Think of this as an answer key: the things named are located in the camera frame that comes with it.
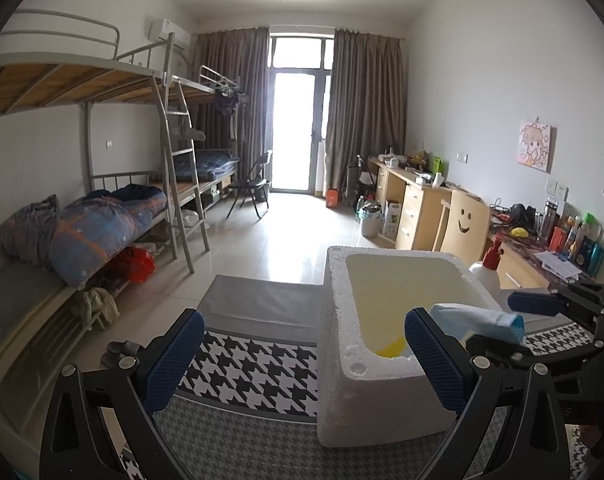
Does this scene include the beige cloth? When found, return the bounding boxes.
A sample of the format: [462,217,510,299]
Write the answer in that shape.
[74,287,120,331]

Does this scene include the row of toiletry bottles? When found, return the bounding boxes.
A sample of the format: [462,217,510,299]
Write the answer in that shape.
[544,200,604,276]

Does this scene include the houndstooth tablecloth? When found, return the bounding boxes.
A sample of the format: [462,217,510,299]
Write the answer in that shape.
[117,274,604,480]

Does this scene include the glass balcony door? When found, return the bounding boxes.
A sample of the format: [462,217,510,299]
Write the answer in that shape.
[269,35,335,193]

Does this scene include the white papers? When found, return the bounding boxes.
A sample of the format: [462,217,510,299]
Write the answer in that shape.
[532,250,582,281]

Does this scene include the yellow soft item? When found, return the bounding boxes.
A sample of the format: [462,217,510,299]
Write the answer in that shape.
[374,337,413,359]

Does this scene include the grey patterned blanket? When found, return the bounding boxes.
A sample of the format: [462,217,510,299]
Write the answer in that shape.
[0,195,60,271]

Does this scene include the white foam box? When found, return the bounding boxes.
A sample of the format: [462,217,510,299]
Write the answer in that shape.
[318,246,507,448]

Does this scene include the white carton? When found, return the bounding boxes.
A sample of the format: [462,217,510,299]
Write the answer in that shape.
[382,200,400,238]

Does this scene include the white air conditioner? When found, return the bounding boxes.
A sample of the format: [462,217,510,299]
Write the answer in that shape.
[147,17,190,51]

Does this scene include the wooden chair with smiley face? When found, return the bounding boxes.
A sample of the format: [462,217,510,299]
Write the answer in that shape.
[432,189,491,266]

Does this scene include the dark blue plaid quilt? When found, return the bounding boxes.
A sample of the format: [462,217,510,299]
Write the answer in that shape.
[174,149,235,181]

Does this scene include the grey mattress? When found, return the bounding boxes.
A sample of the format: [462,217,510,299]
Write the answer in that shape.
[0,262,68,321]

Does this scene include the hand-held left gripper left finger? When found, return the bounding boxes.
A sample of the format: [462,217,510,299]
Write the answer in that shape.
[38,308,206,480]

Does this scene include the blue and orange quilt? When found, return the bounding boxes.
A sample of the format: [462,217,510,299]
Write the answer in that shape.
[49,183,169,288]

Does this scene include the grey metal bunk bed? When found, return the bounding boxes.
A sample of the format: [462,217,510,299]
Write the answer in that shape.
[167,65,245,211]
[0,9,213,411]

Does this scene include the white pump bottle red top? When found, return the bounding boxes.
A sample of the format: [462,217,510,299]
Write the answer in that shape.
[469,240,505,291]

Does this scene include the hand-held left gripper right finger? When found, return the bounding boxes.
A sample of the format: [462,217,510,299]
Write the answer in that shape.
[404,307,567,480]

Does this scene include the black folding chair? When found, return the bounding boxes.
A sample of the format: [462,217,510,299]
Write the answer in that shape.
[226,150,273,220]

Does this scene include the white trash bin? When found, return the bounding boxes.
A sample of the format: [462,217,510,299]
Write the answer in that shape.
[359,202,385,238]

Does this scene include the grey slippers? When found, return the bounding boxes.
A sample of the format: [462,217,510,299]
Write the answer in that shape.
[101,340,145,368]

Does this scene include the wooden desk with patterned top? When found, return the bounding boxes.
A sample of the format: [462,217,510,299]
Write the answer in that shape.
[486,230,582,291]

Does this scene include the cartoon wall picture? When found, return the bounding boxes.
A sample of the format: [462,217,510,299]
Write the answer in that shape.
[516,120,552,172]

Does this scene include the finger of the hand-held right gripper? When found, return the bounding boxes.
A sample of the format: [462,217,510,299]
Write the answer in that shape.
[466,332,602,377]
[508,282,604,322]

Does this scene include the brown curtain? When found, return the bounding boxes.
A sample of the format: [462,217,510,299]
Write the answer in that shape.
[189,30,273,196]
[324,29,407,196]

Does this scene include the light blue cloth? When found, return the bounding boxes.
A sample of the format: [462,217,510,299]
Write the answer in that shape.
[429,302,526,346]

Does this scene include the red plastic bag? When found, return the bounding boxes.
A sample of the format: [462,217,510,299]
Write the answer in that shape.
[114,247,155,283]

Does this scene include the hanging dark clothes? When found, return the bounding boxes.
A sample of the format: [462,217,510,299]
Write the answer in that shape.
[213,87,240,116]

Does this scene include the wooden desk with drawers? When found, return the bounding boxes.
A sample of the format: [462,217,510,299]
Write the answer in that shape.
[369,157,453,251]

